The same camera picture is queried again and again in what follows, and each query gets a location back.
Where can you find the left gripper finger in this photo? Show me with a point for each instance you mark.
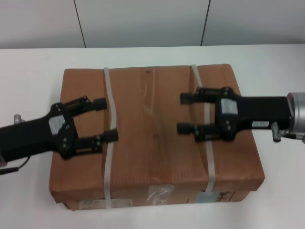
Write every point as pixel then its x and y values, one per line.
pixel 110 136
pixel 100 104

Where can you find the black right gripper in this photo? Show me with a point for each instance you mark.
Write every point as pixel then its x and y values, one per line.
pixel 262 112

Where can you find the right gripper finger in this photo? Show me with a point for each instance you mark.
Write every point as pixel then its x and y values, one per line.
pixel 184 128
pixel 187 98

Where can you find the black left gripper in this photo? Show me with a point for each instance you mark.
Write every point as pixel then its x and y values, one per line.
pixel 28 136

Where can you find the brown cardboard box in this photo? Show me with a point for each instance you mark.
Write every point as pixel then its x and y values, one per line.
pixel 155 143

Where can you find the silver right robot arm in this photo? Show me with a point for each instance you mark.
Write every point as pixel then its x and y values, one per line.
pixel 299 112

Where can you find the left wrist silver clamp knob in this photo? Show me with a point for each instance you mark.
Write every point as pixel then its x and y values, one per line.
pixel 17 118

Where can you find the wrist silver clamp knob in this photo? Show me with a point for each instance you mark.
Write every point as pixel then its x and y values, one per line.
pixel 17 118
pixel 276 133

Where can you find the right wrist silver clamp knob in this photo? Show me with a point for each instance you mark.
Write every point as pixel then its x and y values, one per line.
pixel 276 133

